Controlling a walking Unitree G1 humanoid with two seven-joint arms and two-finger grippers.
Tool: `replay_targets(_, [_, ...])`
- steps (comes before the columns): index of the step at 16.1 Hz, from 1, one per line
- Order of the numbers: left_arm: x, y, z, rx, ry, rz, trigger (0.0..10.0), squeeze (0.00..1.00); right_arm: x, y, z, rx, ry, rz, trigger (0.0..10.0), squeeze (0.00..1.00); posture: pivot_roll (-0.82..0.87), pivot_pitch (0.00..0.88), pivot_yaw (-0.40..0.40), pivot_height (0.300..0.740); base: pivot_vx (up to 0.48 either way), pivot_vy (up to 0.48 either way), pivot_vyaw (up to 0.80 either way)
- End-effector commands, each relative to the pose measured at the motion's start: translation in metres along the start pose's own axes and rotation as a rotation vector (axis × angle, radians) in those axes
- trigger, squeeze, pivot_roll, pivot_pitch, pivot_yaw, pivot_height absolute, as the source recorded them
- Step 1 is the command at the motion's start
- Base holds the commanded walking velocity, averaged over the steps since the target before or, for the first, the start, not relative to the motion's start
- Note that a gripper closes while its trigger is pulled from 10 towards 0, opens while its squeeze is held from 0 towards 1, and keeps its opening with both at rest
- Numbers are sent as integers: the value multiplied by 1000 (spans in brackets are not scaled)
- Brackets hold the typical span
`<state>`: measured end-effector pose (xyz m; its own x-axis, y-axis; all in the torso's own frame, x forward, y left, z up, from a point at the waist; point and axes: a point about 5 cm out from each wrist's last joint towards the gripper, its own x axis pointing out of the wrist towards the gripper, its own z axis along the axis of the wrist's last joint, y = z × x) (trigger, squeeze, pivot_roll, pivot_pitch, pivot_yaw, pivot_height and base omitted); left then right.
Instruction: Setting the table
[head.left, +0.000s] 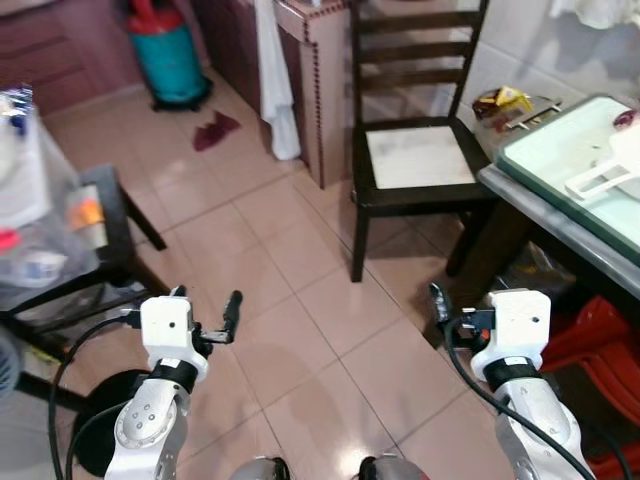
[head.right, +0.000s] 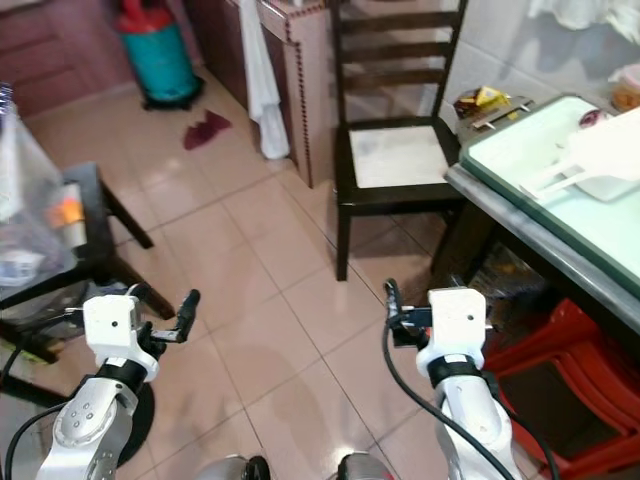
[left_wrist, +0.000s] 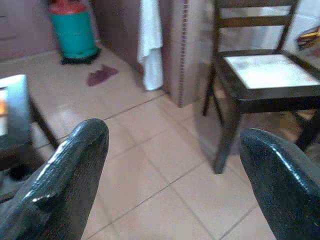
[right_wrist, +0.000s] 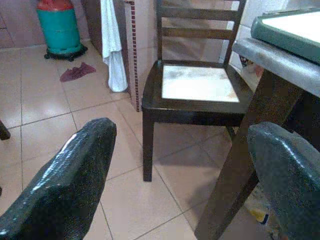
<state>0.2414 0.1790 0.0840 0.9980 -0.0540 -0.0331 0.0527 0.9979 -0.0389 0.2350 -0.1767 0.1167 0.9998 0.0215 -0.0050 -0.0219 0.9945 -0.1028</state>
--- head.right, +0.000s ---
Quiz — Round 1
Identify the dark wooden chair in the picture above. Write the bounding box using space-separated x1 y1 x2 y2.
332 0 471 283

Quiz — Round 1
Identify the dark wooden side table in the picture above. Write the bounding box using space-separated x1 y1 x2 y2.
0 160 156 351

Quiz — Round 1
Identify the orange and white cup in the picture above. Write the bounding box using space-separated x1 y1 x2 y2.
50 190 89 249

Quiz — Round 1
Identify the clear plastic bag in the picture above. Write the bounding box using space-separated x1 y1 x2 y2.
0 85 81 301

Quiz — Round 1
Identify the grey marble table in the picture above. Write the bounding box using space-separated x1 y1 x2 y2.
435 163 640 361

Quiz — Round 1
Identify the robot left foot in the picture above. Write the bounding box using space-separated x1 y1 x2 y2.
195 455 271 480

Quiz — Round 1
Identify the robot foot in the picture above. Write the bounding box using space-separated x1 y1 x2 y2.
335 452 396 480
195 455 271 480

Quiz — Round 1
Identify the red plastic stool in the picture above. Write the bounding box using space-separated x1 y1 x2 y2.
490 298 640 480

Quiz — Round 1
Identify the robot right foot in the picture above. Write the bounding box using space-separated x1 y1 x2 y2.
335 452 396 480

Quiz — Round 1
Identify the large green tray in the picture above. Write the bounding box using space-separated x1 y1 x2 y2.
460 94 640 301

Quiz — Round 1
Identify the yellow brown snack bag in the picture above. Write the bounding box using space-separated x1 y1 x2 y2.
453 85 511 121

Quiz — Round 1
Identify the pink brown cabinet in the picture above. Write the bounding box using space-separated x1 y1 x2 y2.
258 0 339 189

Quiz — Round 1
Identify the white hanging cloth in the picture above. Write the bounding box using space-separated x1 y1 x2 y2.
238 0 291 161

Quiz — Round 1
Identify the teal gas cylinder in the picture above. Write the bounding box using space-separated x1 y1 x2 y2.
112 0 201 109

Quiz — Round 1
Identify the reddish brown wooden cabinet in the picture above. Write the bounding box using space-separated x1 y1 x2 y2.
0 0 126 116

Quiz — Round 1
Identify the orange snack packet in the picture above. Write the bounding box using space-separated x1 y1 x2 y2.
610 68 640 113

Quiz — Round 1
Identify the white crumpled cloth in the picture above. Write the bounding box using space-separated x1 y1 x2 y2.
528 0 640 51

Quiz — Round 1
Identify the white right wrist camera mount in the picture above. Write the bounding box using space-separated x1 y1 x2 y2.
415 288 491 373

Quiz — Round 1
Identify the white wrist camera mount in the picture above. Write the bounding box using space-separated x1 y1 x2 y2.
82 295 158 386
415 288 491 373

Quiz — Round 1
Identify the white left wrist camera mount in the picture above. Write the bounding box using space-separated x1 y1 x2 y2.
82 295 158 386

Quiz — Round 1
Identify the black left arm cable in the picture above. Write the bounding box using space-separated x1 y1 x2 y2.
0 310 91 480

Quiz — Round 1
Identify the silver metal handle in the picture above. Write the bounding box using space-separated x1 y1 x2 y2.
470 97 533 131

